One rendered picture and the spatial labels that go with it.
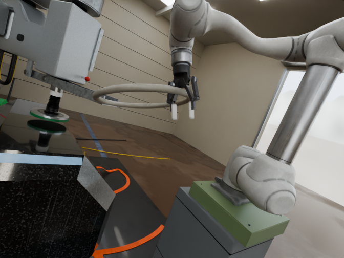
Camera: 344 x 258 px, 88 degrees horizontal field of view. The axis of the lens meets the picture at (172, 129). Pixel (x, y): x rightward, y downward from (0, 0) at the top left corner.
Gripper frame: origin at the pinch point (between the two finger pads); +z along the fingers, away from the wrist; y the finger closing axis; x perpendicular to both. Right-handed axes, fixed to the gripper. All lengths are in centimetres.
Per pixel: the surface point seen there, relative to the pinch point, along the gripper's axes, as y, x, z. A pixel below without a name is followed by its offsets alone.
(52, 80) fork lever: 81, 21, -25
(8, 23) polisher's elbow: 127, 34, -72
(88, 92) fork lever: 53, 14, -14
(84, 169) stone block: 44, 21, 25
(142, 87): 6.2, 17.6, -8.8
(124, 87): 11.6, 21.6, -9.1
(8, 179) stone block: 45, 48, 25
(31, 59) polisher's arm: 95, 28, -40
